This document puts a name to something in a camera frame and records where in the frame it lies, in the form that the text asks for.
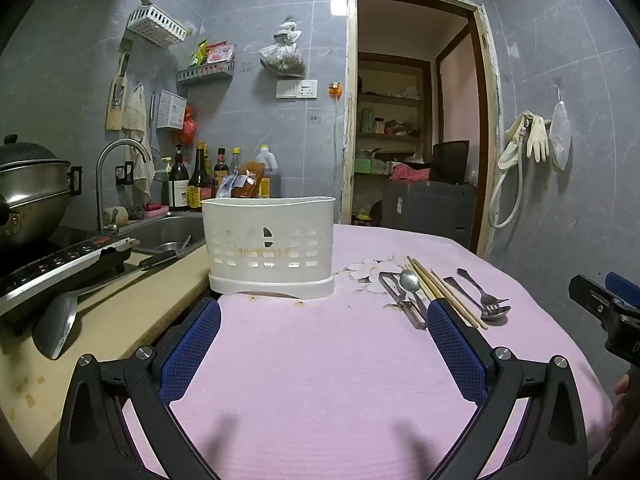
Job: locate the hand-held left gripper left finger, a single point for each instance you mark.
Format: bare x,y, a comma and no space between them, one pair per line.
192,350

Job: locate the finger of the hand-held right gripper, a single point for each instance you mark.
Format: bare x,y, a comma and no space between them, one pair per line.
625,290
587,292

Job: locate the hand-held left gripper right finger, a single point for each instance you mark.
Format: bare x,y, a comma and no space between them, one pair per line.
457,355

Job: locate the wooden chopstick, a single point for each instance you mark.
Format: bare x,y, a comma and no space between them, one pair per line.
460,302
422,280
472,317
428,278

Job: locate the white plastic utensil basket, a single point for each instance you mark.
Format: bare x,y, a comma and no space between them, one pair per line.
270,225

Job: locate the person's right hand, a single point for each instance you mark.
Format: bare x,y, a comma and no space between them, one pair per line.
624,385

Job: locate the large metal spoon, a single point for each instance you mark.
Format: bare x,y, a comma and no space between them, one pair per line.
496,314

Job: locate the metal fork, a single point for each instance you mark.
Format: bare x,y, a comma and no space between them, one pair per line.
472,285

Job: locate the small metal spoon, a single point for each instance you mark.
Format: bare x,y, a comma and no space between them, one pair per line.
410,281

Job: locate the metal peeler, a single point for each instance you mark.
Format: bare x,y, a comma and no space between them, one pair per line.
395,291

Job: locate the steel sink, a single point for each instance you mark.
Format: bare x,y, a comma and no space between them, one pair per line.
165,230

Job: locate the pink table cloth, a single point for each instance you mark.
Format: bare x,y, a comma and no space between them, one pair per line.
320,360

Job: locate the metal spatula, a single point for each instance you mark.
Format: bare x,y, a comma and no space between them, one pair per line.
55,320

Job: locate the dark grey cabinet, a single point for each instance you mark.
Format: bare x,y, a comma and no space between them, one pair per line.
430,210

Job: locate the pink sponge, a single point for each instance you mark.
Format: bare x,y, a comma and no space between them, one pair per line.
156,207

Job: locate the white hanging plastic bag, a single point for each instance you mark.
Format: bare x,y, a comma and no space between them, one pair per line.
560,135

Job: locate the cream rubber gloves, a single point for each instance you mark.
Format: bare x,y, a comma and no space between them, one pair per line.
537,135

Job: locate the dark bottle with white label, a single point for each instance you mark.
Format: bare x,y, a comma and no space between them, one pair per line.
179,185

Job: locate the black induction cooker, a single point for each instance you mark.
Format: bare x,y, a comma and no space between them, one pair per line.
50,265

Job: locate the green dish soap bottle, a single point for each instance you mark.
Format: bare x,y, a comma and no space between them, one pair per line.
166,180

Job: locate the red-capped sauce bottle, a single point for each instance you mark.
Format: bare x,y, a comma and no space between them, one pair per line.
221,170

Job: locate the pink red cloth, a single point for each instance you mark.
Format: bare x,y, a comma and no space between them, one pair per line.
410,173

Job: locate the black monitor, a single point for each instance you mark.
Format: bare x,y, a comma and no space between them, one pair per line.
450,162

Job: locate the steel faucet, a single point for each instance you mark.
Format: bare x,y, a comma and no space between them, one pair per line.
102,180

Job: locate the plastic oil jug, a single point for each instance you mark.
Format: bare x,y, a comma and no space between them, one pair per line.
267,165

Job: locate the green box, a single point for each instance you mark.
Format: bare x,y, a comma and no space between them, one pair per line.
370,166

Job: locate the red plastic bag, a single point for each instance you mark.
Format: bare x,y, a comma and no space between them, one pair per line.
188,127

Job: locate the steel pot with lid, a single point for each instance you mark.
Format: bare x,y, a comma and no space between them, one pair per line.
30,190

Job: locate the beige hanging towel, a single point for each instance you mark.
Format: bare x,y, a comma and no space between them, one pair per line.
136,120

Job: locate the hanging metal ladle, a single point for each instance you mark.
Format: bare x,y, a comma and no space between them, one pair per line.
152,110

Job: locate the wooden cutting board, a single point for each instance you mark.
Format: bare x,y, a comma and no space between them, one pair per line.
114,117

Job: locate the green jar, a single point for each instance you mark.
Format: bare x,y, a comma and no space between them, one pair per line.
367,121

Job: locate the wooden shelf unit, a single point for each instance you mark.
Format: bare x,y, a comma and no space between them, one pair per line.
395,100

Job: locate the green yellow packet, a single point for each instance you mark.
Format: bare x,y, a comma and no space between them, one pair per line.
197,55

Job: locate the red packet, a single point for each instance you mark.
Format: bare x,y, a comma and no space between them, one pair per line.
220,53

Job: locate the hanging clear plastic bag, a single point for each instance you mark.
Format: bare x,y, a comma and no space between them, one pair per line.
282,57

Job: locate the black wall socket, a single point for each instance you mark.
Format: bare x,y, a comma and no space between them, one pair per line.
125,172

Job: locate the white wall box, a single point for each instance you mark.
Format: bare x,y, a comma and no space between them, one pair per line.
171,110

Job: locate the wooden door frame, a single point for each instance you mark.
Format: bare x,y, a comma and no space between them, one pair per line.
350,110

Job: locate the grey wall shelf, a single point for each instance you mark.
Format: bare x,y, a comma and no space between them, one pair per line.
205,74

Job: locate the white wall socket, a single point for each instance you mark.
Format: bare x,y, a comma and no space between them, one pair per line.
307,90

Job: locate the orange wall hook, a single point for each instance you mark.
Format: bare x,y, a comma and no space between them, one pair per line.
335,90

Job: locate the white wall basket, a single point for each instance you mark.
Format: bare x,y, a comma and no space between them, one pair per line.
155,25

